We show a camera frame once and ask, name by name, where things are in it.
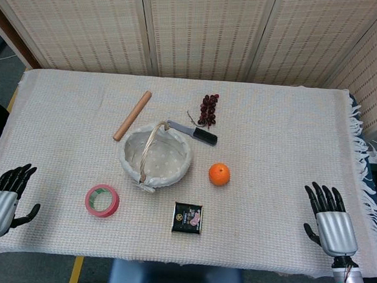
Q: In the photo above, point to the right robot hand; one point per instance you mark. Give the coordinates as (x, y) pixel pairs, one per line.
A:
(336, 231)

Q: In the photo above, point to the orange fruit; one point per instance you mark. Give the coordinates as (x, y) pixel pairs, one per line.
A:
(219, 174)

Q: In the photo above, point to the bamboo folding screen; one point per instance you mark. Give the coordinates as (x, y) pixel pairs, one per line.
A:
(196, 32)

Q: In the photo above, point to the wooden rolling pin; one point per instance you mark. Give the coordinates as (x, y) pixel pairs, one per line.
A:
(132, 116)

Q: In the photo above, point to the white woven tablecloth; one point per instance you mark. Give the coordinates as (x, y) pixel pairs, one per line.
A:
(179, 179)

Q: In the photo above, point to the black luncheon meat can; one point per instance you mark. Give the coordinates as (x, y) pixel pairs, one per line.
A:
(188, 218)

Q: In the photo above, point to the grey black brush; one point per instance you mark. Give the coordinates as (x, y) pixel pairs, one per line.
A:
(195, 134)

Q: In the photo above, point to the red tape roll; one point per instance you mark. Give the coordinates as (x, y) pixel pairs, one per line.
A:
(102, 200)

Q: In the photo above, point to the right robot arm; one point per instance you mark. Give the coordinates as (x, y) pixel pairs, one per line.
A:
(351, 282)

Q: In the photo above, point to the white fabric-lined basket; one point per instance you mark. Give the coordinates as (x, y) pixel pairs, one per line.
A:
(156, 160)

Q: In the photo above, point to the dark red grape bunch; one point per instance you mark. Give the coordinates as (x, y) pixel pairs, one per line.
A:
(208, 110)

